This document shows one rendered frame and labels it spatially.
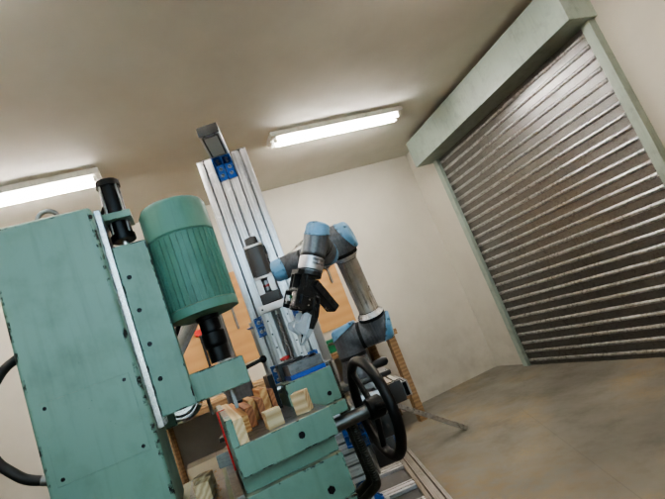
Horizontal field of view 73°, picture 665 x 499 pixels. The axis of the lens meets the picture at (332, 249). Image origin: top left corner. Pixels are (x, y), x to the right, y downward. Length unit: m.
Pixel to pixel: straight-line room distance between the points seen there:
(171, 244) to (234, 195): 1.08
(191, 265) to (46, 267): 0.31
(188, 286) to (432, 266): 4.42
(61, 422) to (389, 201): 4.66
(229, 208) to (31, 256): 1.21
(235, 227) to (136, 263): 1.06
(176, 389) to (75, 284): 0.33
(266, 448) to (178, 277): 0.46
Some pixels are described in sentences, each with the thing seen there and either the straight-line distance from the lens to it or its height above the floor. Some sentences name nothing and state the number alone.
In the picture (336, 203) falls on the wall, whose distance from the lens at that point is 5.16.
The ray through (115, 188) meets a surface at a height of 1.59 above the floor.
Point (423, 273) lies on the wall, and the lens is 5.31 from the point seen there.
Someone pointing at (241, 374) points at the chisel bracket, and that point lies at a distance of 1.19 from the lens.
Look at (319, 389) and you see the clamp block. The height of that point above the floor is 0.91.
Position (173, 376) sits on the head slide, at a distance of 1.16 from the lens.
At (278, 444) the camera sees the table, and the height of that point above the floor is 0.87.
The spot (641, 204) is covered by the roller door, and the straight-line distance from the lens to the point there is 3.79.
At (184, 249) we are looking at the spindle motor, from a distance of 1.19.
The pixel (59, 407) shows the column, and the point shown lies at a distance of 1.15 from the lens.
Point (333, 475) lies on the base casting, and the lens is 1.06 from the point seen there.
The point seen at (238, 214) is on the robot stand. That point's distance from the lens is 2.21.
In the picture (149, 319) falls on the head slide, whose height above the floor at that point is 1.22.
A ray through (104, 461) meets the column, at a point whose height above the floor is 0.96.
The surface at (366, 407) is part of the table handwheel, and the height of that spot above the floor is 0.82.
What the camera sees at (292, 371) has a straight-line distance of 1.24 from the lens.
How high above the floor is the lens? 1.04
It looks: 9 degrees up
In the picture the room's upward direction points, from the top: 21 degrees counter-clockwise
